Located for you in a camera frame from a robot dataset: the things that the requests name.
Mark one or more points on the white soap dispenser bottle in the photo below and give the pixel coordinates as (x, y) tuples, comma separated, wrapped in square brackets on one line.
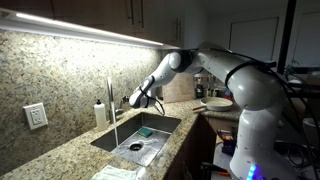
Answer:
[(100, 115)]

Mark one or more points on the chrome kitchen faucet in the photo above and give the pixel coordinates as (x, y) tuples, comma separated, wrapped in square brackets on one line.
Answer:
[(113, 111)]

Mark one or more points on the green and yellow sponge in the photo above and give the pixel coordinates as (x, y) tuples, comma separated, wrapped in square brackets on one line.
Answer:
[(145, 132)]

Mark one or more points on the under-cabinet light strip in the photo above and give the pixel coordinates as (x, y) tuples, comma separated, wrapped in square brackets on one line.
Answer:
[(17, 21)]

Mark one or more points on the stainless steel sink basin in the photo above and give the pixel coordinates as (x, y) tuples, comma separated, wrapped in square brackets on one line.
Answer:
[(125, 142)]

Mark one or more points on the wooden cutting board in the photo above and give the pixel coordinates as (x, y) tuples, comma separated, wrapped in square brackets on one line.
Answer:
[(179, 89)]

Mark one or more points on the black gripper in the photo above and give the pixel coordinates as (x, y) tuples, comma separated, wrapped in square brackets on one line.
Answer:
[(125, 99)]

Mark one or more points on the moka pot on counter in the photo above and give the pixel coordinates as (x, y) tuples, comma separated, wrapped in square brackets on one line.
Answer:
[(202, 85)]

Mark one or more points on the white frying pan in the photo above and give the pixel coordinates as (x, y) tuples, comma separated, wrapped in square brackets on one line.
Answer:
[(214, 104)]

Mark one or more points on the white and blue dish towel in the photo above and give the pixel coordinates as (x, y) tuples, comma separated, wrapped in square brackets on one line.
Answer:
[(112, 173)]

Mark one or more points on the dark upper kitchen cabinets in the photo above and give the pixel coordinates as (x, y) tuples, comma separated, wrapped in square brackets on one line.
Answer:
[(180, 23)]

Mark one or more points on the white wall power outlet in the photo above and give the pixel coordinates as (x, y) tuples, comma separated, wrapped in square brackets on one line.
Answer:
[(36, 115)]

